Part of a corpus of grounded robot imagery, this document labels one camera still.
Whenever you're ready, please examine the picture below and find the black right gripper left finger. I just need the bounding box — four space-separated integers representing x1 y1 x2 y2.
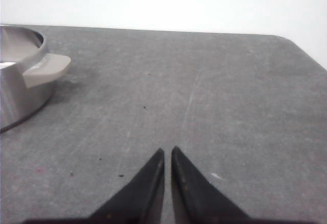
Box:
89 148 165 223

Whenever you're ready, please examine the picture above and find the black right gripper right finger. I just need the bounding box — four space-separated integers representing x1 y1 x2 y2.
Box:
171 146 251 223

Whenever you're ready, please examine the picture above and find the stainless steel pot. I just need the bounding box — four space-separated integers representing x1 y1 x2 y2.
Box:
1 26 72 132

